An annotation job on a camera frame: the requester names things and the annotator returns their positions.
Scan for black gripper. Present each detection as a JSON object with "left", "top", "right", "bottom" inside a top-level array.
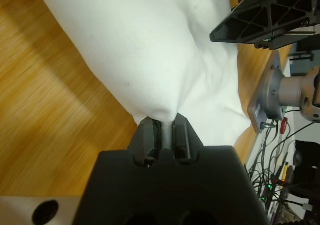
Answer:
[{"left": 209, "top": 0, "right": 320, "bottom": 51}]

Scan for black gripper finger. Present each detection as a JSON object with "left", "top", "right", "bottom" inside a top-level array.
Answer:
[
  {"left": 172, "top": 112, "right": 203, "bottom": 165},
  {"left": 129, "top": 117, "right": 161, "bottom": 165}
]

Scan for white t-shirt with black logo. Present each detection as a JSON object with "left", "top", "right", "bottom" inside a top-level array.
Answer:
[{"left": 33, "top": 0, "right": 252, "bottom": 148}]

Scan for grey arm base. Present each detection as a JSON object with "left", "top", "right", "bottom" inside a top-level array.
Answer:
[{"left": 247, "top": 51, "right": 288, "bottom": 134}]

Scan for black equipment box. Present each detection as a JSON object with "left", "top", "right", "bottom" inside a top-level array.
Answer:
[{"left": 294, "top": 139, "right": 320, "bottom": 198}]

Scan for black base cable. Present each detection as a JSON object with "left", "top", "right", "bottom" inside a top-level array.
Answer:
[{"left": 259, "top": 121, "right": 279, "bottom": 130}]

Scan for tangled black cables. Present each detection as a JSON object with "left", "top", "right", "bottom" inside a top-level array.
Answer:
[{"left": 244, "top": 119, "right": 320, "bottom": 225}]

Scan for red cable plug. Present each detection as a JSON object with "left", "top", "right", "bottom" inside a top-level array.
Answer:
[{"left": 279, "top": 116, "right": 289, "bottom": 135}]

